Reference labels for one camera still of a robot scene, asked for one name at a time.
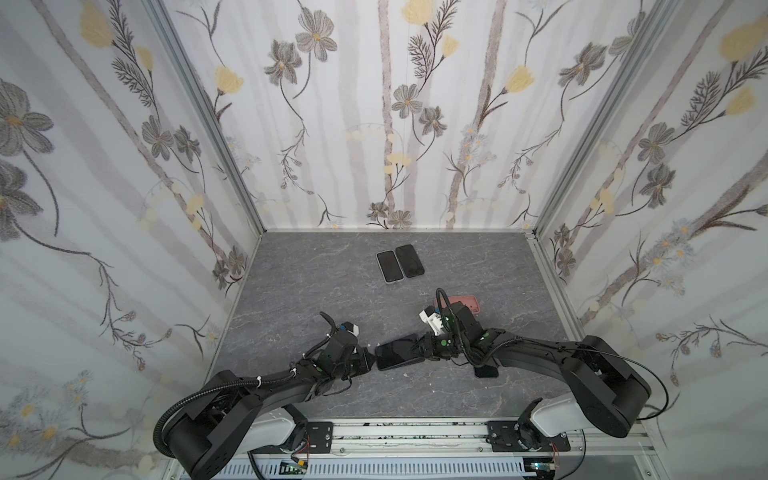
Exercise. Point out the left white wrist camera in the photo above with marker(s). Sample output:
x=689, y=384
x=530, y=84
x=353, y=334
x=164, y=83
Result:
x=350, y=327

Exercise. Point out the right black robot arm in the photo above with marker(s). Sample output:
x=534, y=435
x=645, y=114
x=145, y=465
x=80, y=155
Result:
x=605, y=390

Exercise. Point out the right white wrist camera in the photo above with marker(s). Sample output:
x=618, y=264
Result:
x=433, y=319

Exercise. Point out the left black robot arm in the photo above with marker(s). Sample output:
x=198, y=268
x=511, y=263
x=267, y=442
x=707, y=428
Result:
x=204, y=430

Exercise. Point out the black phone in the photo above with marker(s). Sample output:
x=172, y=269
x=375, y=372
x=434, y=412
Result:
x=486, y=371
x=409, y=261
x=399, y=353
x=389, y=266

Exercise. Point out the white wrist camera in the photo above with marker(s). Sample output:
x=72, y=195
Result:
x=433, y=319
x=350, y=327

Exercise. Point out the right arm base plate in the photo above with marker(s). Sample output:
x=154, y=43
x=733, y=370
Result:
x=513, y=436

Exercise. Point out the pink phone case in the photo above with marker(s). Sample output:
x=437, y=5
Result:
x=469, y=301

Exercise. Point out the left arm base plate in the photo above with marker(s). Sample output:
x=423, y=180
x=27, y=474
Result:
x=312, y=438

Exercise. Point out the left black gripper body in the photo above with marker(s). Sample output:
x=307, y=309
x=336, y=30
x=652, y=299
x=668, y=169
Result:
x=355, y=365

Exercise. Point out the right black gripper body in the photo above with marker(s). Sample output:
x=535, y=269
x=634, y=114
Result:
x=425, y=347

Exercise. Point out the white slotted cable duct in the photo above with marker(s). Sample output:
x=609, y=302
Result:
x=396, y=468

